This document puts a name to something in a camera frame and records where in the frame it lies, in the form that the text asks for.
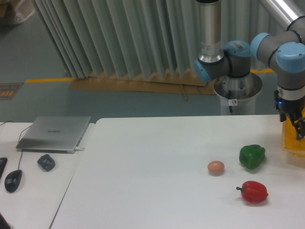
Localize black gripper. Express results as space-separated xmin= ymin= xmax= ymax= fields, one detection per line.
xmin=274 ymin=90 xmax=305 ymax=140

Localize brown egg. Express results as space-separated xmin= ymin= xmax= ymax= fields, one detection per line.
xmin=207 ymin=160 xmax=225 ymax=176

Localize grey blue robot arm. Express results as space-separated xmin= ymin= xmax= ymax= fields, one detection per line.
xmin=194 ymin=0 xmax=305 ymax=140

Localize yellow plastic basket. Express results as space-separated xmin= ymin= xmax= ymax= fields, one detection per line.
xmin=282 ymin=119 xmax=305 ymax=158

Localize green bell pepper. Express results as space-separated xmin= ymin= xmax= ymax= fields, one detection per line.
xmin=239 ymin=145 xmax=265 ymax=170

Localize red bell pepper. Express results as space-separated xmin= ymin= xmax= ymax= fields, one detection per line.
xmin=236 ymin=181 xmax=269 ymax=203

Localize brown cardboard sheet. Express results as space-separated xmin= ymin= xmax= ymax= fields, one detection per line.
xmin=70 ymin=68 xmax=215 ymax=101

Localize grey folding curtain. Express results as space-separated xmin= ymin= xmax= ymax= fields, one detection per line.
xmin=30 ymin=0 xmax=286 ymax=80

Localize white usb plug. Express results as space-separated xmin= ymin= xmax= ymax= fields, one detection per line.
xmin=75 ymin=147 xmax=85 ymax=151

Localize silver laptop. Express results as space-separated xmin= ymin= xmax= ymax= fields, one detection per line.
xmin=16 ymin=116 xmax=91 ymax=153

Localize black earbuds case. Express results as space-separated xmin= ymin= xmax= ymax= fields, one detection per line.
xmin=37 ymin=154 xmax=56 ymax=172

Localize black computer mouse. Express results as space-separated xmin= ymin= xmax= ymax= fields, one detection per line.
xmin=4 ymin=169 xmax=22 ymax=193

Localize black keyboard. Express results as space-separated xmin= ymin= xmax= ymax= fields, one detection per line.
xmin=0 ymin=157 xmax=8 ymax=178

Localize plastic wrapped cardboard boxes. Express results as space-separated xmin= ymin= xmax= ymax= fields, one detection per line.
xmin=0 ymin=0 xmax=35 ymax=26

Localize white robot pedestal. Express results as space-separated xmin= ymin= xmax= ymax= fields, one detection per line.
xmin=214 ymin=73 xmax=263 ymax=115

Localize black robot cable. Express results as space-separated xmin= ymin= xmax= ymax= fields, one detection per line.
xmin=227 ymin=89 xmax=234 ymax=115

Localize black mouse cable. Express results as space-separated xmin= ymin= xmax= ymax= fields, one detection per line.
xmin=0 ymin=120 xmax=33 ymax=171

